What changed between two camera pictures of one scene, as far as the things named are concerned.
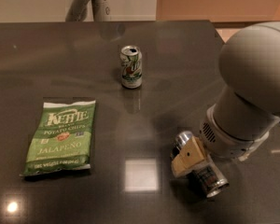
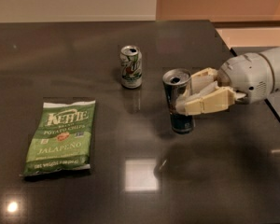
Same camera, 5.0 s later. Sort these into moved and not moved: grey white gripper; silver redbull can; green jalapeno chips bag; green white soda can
Moved: grey white gripper; silver redbull can
Not moved: green jalapeno chips bag; green white soda can
